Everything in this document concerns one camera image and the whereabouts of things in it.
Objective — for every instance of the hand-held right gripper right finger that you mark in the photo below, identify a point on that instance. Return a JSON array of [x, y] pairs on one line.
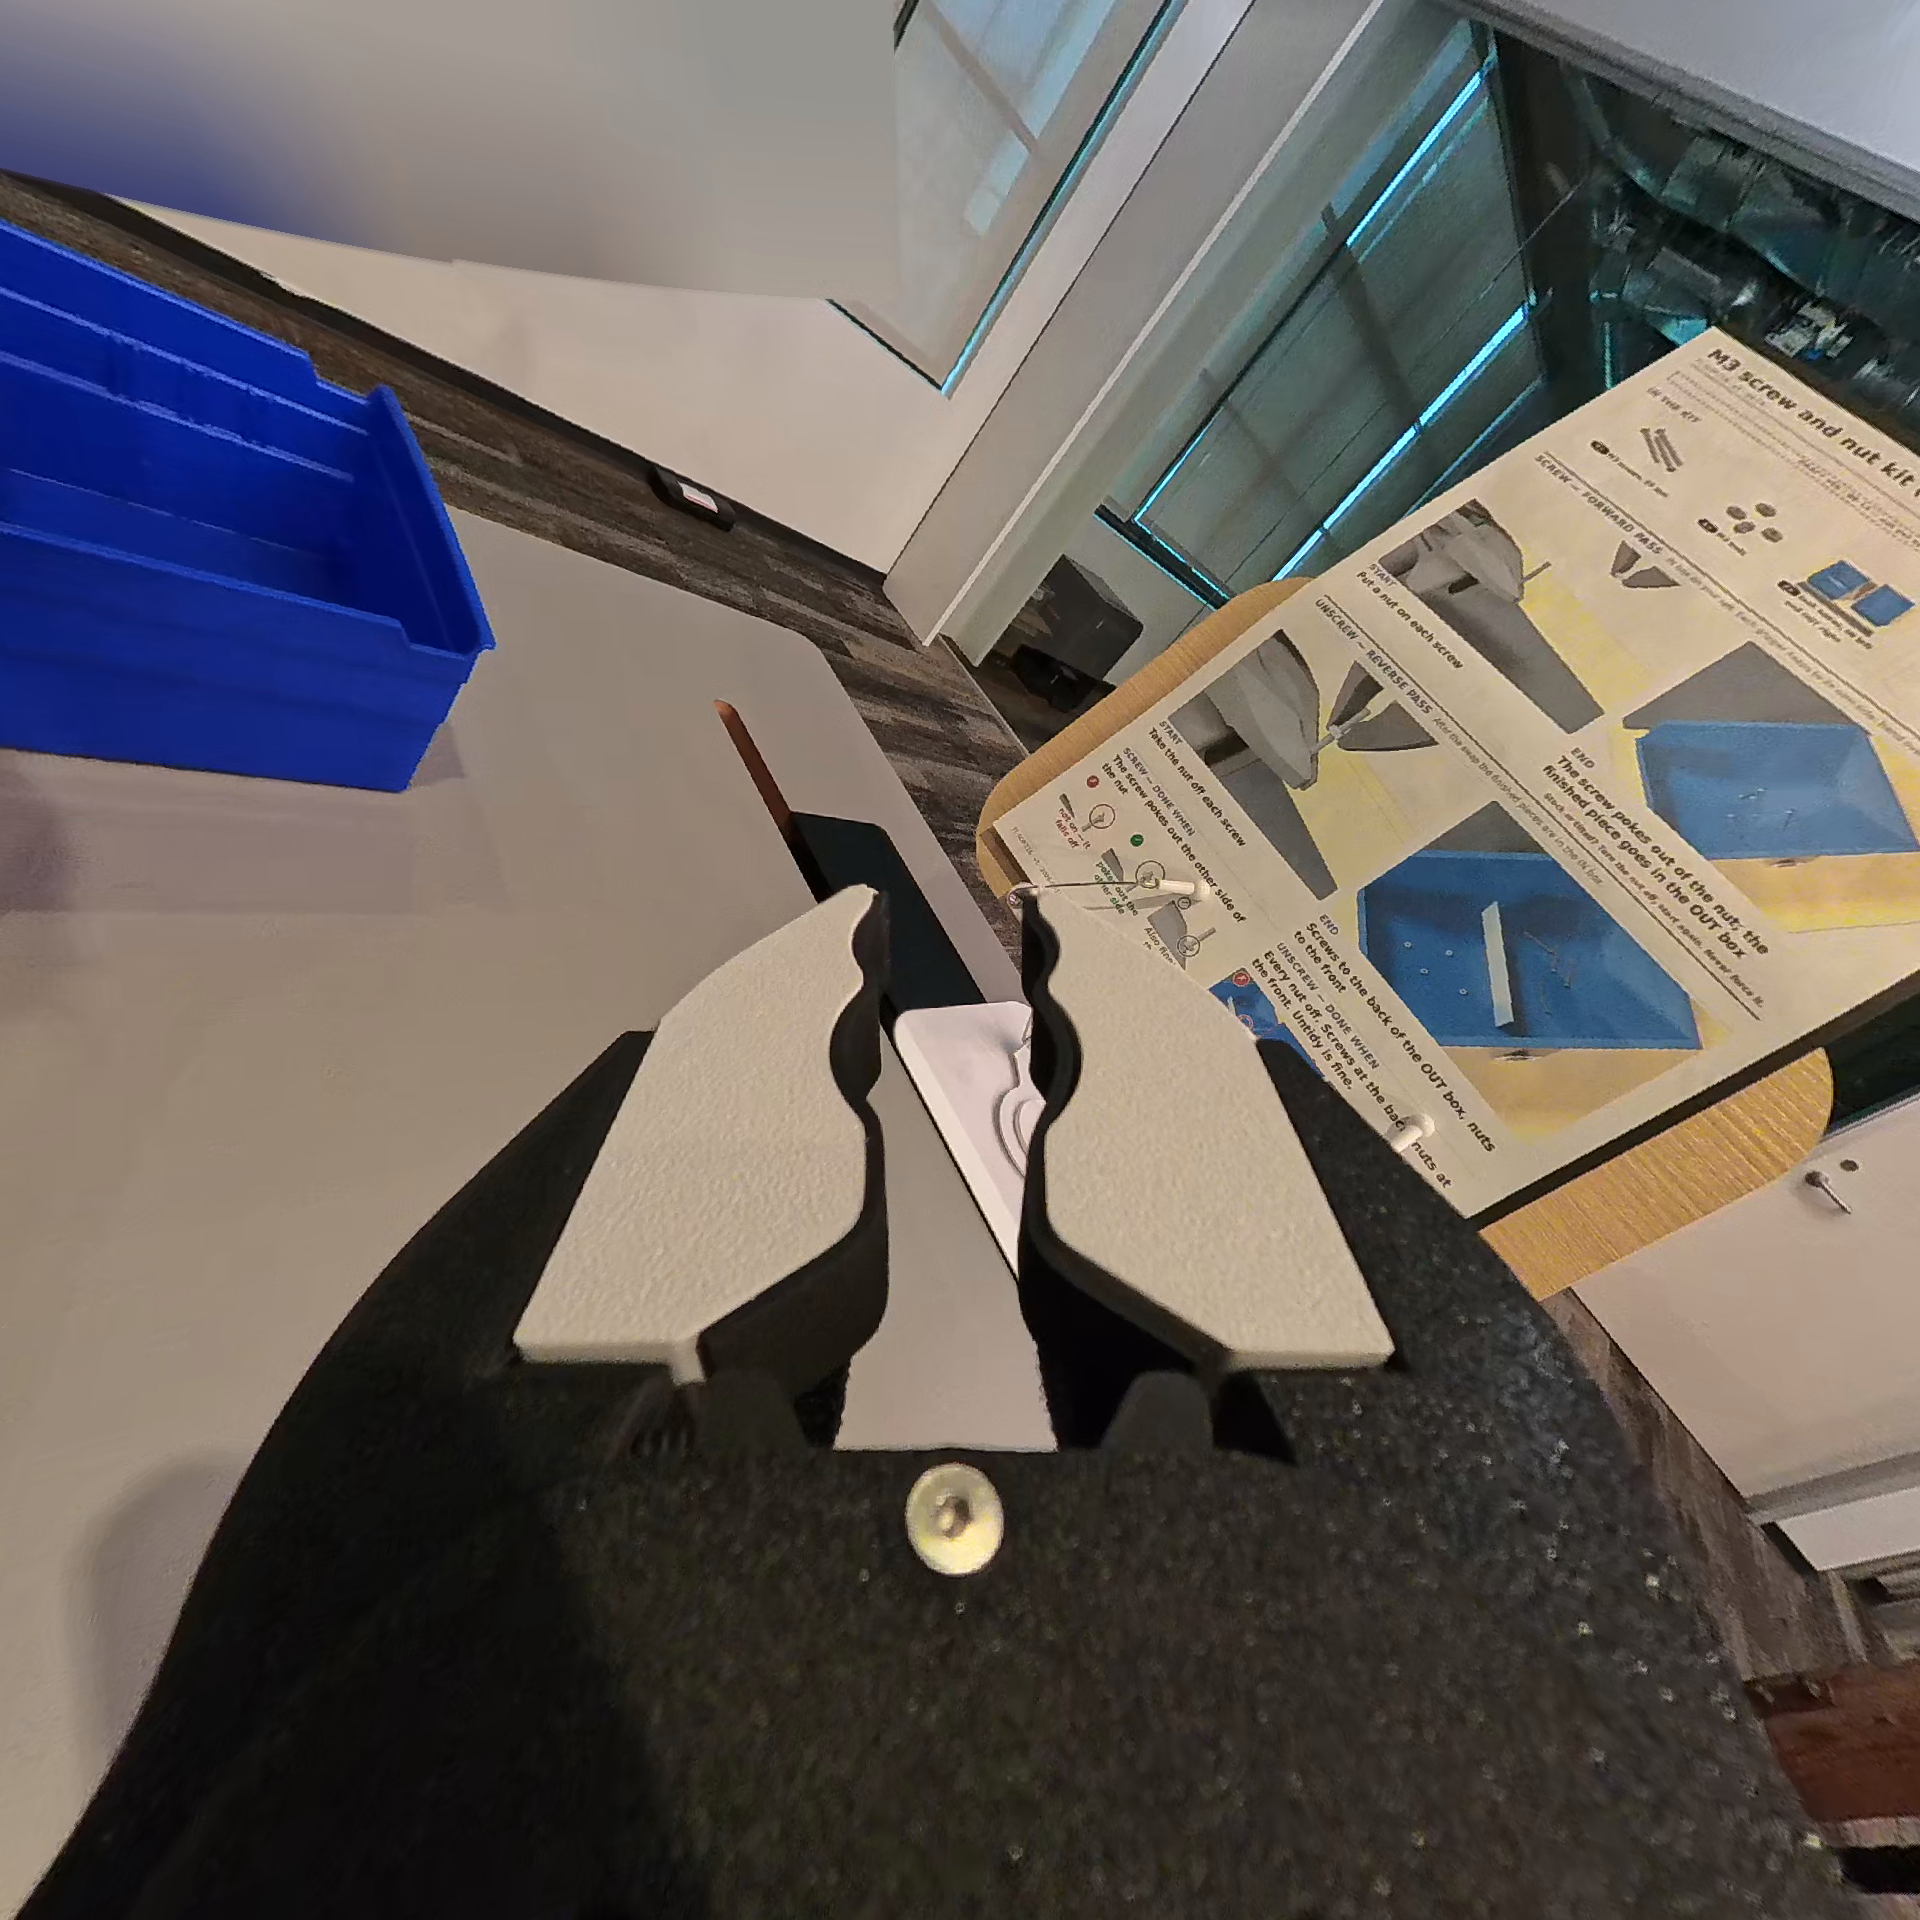
[[1202, 1185]]

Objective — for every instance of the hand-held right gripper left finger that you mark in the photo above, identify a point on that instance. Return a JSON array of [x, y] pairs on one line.
[[720, 1172]]

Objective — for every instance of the blue plastic bin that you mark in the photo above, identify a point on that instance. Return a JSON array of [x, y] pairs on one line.
[[226, 661]]

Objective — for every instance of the black table inlay panel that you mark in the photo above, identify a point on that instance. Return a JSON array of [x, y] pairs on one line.
[[885, 916]]

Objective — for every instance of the instruction sheet on stand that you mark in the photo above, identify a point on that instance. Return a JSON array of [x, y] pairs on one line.
[[1652, 1208]]

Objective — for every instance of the dark box behind glass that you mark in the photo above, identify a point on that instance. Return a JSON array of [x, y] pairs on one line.
[[1080, 630]]

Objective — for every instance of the printed instruction sheet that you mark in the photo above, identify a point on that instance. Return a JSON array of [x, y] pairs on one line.
[[1575, 751]]

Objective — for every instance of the white low cabinet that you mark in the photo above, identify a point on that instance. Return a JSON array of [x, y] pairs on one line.
[[1756, 1350]]

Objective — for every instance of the small black floor device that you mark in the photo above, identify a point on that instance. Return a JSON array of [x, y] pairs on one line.
[[693, 499]]

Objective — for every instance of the brown wooden table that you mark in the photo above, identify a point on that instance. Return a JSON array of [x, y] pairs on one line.
[[1861, 1725]]

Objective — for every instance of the glass partition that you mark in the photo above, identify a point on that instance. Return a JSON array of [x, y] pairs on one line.
[[1350, 347]]

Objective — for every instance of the frosted glass window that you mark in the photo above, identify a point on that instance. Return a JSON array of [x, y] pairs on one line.
[[990, 150]]

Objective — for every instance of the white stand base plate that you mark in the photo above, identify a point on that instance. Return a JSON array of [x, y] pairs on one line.
[[960, 1110]]

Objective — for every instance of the silver ventilation duct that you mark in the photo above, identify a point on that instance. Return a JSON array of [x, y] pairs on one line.
[[1695, 195]]

